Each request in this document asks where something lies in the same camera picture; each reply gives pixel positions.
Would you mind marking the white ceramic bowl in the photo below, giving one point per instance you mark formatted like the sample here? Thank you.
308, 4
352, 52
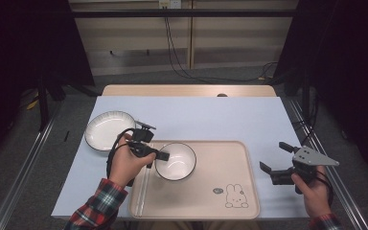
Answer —
179, 166

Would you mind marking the pale blue table mat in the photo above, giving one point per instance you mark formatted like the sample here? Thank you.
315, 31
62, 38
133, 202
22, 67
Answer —
204, 118

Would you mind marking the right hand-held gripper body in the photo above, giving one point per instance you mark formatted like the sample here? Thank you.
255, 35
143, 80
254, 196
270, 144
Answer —
305, 161

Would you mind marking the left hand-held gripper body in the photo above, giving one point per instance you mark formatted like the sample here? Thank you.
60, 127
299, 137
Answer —
142, 137

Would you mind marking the person's left hand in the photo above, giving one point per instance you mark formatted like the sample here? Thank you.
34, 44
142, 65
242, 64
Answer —
126, 166

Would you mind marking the white ceramic plate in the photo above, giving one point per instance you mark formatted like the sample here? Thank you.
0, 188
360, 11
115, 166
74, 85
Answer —
103, 131

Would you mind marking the black curtain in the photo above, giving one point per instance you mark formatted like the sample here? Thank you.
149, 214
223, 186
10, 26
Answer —
348, 64
25, 41

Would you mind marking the beige plastic tray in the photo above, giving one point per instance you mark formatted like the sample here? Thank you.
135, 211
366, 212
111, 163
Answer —
217, 166

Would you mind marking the person's right hand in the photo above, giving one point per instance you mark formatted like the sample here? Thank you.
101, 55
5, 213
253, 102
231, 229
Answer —
314, 198

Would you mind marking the black horizontal frame bar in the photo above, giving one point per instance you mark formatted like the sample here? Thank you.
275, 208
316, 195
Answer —
185, 13

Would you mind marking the white wall power outlet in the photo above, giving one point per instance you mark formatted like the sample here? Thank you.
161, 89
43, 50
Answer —
170, 3

